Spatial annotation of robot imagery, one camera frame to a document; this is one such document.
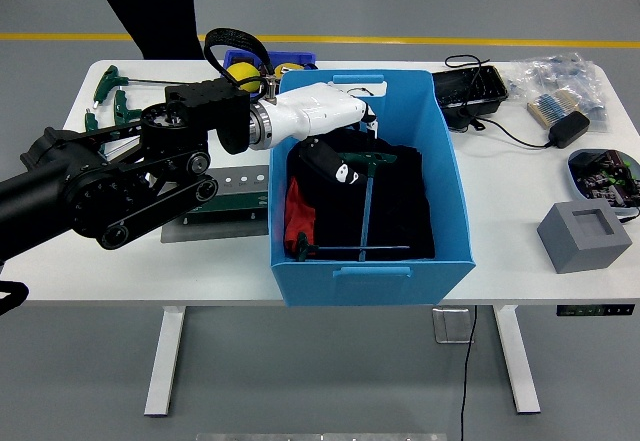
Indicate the red cloth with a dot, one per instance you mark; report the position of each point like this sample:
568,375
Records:
300,211

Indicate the grey foam block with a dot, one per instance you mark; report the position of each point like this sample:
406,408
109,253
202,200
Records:
575,251

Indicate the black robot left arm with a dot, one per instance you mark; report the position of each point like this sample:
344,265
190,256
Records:
50,201

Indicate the black plastic tray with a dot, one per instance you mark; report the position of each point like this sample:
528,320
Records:
470,91

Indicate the pile of electronic parts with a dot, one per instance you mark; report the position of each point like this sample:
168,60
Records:
600,181

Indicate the taped resistor strip bundle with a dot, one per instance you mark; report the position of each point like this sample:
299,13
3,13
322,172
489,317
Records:
550,106

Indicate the person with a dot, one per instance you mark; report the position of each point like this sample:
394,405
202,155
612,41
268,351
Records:
150,11

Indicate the yellow tape measure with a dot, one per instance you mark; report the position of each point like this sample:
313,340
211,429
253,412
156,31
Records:
290,67

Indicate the white table leg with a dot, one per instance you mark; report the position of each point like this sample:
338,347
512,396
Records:
165,361
517,361

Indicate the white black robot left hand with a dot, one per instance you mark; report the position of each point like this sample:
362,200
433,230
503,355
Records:
315,111

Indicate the black power adapter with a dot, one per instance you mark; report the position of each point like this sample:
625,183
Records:
570,128

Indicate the clear bag of blue components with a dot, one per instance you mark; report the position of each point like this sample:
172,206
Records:
555,73

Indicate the yellow lemon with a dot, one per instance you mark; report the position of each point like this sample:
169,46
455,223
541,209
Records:
242,72

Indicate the pale blue dish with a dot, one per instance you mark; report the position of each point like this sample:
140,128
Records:
572,176

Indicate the light blue plastic storage box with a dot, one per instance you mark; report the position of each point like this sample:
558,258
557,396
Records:
370,288

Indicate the black table control panel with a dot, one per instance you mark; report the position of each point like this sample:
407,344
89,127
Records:
595,310

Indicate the small dark blue bin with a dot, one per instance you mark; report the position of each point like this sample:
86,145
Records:
295,56

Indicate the green metal hex key holder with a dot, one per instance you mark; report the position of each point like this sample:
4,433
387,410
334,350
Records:
235,201

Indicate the metal floor socket box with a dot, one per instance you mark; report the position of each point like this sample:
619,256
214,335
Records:
450,326

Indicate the black cloth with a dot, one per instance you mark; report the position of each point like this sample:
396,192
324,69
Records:
400,201

